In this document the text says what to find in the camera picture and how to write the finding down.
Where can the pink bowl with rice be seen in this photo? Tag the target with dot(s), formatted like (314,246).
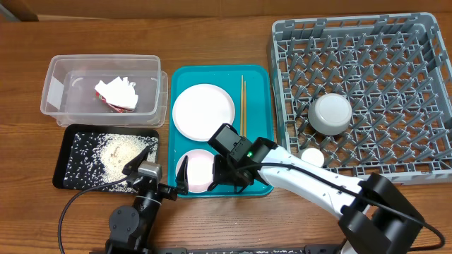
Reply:
(200,169)

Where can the black tray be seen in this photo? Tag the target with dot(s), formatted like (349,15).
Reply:
(67,141)

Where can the teal serving tray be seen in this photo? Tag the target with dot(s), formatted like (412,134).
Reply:
(259,115)

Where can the small white cup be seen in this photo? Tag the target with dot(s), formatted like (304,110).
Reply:
(312,155)

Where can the clear plastic bin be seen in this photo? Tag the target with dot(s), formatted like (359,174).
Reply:
(69,85)

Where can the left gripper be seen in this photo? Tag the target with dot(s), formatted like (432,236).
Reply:
(181,185)

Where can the grey metal bowl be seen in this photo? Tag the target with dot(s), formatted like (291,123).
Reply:
(330,114)

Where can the wooden chopstick left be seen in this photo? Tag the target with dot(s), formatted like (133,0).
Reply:
(241,130)

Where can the wooden chopstick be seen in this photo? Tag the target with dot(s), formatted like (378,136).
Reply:
(241,130)
(244,110)

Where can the white round plate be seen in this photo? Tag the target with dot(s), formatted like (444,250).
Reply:
(201,109)

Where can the wooden chopstick right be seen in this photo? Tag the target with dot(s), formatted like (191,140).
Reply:
(244,110)

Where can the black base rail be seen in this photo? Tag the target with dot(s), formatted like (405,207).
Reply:
(309,249)

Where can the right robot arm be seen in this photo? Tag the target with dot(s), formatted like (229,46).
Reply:
(373,214)

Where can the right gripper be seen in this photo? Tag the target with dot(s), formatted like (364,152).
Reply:
(220,178)

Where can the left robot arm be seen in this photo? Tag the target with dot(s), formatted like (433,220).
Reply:
(130,226)

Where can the crumpled white paper waste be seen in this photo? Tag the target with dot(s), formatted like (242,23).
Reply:
(118,94)

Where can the grey dish rack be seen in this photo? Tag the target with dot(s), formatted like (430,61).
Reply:
(395,72)

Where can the spilled rice pile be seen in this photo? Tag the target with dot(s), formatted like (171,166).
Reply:
(96,159)

